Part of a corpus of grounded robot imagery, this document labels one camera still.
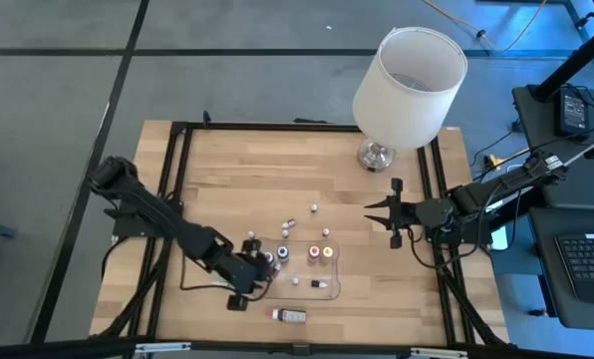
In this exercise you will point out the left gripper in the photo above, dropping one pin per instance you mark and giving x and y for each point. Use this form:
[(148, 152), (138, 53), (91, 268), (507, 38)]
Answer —
[(244, 274)]

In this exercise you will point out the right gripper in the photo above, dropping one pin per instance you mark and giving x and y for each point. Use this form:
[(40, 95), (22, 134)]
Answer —
[(401, 214)]

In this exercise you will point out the small red dropper bottle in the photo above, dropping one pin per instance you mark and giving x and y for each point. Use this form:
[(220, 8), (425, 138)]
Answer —
[(276, 269)]

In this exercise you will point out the large blue food coloring bottle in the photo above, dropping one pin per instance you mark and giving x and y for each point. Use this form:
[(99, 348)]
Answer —
[(282, 253)]

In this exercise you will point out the clear plastic tray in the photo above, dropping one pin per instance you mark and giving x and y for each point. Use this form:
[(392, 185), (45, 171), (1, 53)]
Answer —
[(307, 271)]

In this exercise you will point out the small black dropper bottle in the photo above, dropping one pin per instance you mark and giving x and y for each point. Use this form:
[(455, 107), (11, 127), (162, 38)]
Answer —
[(319, 284)]

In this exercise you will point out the large yellow food coloring bottle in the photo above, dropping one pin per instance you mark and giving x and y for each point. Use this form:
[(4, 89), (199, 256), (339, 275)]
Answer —
[(327, 252)]

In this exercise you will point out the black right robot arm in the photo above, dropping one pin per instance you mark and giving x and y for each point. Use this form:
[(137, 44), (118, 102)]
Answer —
[(501, 184)]

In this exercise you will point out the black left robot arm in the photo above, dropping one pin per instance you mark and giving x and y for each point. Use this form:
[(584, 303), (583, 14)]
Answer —
[(162, 214)]

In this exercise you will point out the white rectangular device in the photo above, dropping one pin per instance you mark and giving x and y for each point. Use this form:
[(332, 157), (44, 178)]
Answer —
[(499, 238)]

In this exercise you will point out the yellow power plug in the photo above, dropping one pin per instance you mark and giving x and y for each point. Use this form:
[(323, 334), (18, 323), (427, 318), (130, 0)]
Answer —
[(494, 160)]

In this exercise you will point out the silver lamp with white shade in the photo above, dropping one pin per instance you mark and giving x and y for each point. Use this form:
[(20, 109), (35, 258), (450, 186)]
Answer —
[(406, 90)]

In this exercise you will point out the dark grey side desk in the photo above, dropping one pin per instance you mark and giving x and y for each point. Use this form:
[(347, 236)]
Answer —
[(536, 129)]

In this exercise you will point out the dark grey keyboard shelf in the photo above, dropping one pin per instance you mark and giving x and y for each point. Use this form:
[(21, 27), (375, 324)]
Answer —
[(546, 279)]

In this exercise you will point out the black rig crossbar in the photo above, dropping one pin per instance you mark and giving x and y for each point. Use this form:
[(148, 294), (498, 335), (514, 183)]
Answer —
[(78, 349)]

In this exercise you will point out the black keyboard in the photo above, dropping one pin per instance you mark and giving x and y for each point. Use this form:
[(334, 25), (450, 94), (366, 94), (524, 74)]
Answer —
[(588, 259)]

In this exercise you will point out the black power adapter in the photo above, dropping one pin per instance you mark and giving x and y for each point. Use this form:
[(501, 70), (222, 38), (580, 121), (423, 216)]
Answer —
[(572, 112)]

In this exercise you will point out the white rod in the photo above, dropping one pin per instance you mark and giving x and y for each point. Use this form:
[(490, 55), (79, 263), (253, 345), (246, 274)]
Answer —
[(588, 149)]

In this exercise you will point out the black stand pole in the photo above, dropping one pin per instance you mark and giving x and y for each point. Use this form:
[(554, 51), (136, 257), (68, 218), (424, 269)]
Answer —
[(576, 60)]

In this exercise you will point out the silver metal bracket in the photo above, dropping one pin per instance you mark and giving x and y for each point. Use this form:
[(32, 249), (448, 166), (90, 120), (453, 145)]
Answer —
[(162, 347), (439, 353)]

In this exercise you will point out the black aluminium table frame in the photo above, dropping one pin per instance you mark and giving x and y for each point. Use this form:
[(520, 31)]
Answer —
[(277, 126)]

